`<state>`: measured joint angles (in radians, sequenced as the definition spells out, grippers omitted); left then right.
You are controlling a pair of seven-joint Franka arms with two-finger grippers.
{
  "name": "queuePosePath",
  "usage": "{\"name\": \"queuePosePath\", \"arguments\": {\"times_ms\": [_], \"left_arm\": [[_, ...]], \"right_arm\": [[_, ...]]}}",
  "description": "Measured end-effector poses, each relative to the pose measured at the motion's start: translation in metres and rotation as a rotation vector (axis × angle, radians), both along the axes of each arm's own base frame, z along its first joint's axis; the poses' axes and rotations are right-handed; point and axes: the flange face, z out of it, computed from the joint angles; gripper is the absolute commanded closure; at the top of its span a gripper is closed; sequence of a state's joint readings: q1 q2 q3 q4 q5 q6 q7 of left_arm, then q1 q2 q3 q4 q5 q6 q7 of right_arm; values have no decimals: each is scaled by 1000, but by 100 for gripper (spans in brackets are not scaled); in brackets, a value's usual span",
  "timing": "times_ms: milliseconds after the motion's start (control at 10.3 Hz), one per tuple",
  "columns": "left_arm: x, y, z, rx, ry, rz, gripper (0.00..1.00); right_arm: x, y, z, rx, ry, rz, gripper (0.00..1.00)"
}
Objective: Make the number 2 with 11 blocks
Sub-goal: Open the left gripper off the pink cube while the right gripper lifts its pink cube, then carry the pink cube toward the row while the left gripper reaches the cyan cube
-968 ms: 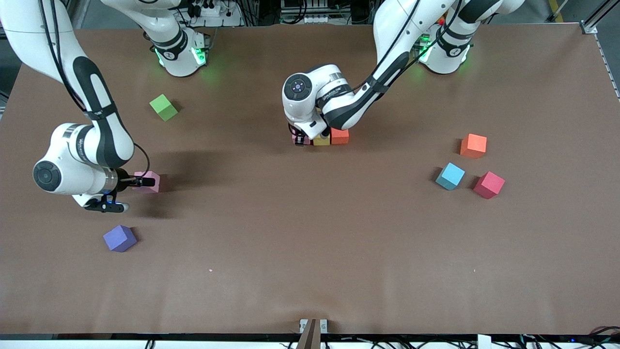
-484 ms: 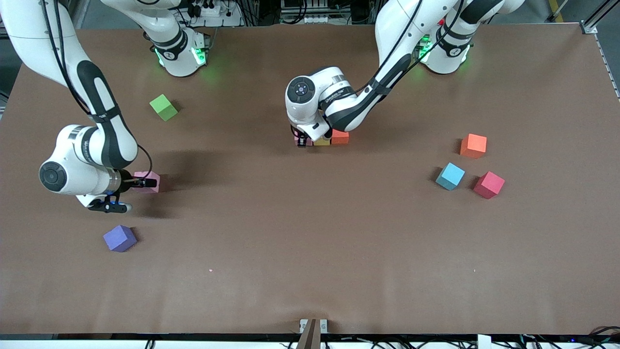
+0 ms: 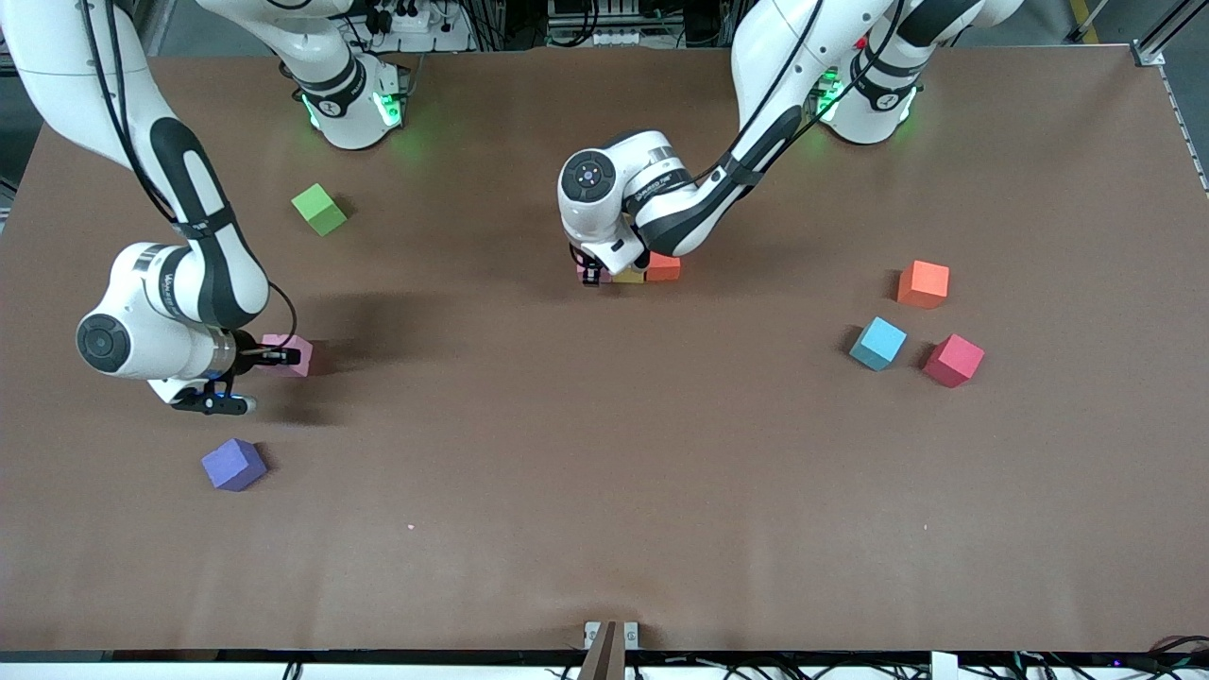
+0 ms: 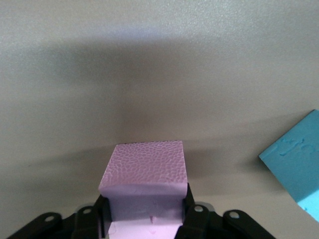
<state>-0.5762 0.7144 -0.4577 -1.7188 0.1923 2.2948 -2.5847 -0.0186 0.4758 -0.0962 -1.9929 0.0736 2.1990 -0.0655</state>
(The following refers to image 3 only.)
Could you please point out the white power strip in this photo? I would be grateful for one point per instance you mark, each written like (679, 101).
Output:
(420, 24)

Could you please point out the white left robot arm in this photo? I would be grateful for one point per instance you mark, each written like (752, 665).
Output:
(604, 222)

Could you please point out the cyan foam cube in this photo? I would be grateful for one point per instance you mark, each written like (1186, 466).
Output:
(877, 344)

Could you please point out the notched pink foam cube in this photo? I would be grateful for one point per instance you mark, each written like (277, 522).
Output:
(285, 340)

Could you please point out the red foam cube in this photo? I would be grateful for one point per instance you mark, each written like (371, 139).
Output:
(953, 361)

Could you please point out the brown paper table cover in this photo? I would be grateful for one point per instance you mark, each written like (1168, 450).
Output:
(604, 472)

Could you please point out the silver camera mount bracket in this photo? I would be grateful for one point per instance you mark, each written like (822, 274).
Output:
(611, 635)

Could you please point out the green foam cube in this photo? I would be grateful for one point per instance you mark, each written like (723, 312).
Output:
(319, 210)

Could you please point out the orange foam cube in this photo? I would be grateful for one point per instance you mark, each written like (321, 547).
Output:
(924, 284)
(665, 268)

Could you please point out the grey electronics rack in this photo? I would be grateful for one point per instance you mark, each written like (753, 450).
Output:
(604, 19)

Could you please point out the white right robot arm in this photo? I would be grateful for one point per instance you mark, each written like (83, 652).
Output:
(156, 283)

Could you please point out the brown camera pole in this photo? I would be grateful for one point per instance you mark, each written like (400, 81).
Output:
(603, 661)

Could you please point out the aluminium frame post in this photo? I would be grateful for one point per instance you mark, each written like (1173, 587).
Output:
(1150, 52)

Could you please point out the purple foam cube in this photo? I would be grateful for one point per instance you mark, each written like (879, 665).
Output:
(233, 465)

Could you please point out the yellow foam cube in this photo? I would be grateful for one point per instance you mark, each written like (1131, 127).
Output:
(631, 277)

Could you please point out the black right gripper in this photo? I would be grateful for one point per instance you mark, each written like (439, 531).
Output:
(247, 350)

